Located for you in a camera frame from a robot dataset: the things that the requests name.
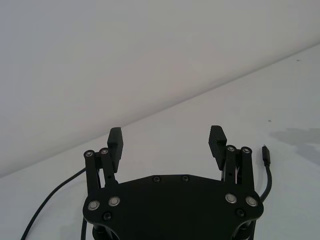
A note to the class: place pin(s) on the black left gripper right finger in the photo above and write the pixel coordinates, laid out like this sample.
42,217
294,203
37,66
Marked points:
217,150

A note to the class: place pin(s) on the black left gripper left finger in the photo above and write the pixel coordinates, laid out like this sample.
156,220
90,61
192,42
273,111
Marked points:
115,150

